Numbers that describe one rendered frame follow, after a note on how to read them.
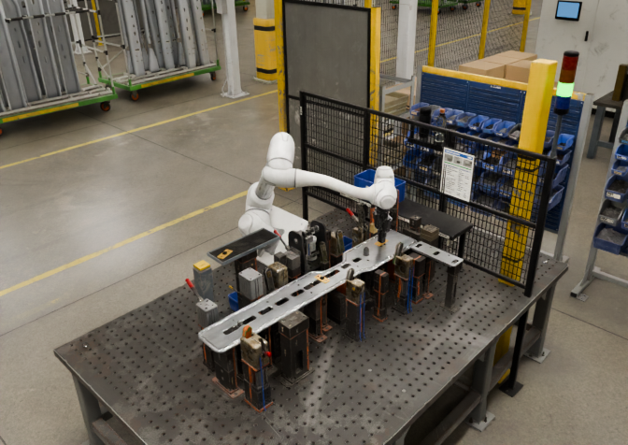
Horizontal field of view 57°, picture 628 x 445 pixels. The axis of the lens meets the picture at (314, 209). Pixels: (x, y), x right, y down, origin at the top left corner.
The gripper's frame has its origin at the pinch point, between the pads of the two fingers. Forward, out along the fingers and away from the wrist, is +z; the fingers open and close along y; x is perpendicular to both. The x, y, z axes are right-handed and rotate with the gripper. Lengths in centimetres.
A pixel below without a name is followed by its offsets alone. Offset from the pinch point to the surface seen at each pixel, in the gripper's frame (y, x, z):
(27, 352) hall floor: -188, -149, 107
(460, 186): 13, 54, -17
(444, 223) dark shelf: 12.8, 41.9, 3.4
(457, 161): 10, 54, -32
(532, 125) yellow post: 49, 58, -61
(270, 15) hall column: -632, 451, -10
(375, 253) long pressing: 2.9, -8.6, 6.5
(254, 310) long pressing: -4, -88, 7
